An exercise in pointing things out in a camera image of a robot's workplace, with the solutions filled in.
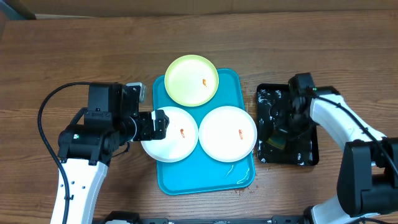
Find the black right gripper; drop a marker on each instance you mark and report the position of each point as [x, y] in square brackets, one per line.
[285, 128]

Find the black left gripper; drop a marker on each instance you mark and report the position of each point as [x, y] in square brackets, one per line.
[148, 132]

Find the white plate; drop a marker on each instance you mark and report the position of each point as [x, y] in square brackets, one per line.
[227, 134]
[180, 140]

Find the yellow green sponge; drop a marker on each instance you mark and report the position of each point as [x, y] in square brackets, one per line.
[277, 139]

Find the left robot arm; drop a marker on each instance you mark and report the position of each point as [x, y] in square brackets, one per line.
[86, 146]

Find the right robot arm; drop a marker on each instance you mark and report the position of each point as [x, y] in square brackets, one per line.
[367, 182]

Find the black water tray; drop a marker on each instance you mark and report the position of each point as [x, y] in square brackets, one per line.
[302, 151]

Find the blue plastic tray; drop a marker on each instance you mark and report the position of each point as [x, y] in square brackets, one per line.
[199, 172]

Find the light green plate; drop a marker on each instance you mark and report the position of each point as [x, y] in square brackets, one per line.
[191, 80]

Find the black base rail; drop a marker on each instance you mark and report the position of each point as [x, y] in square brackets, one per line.
[134, 218]

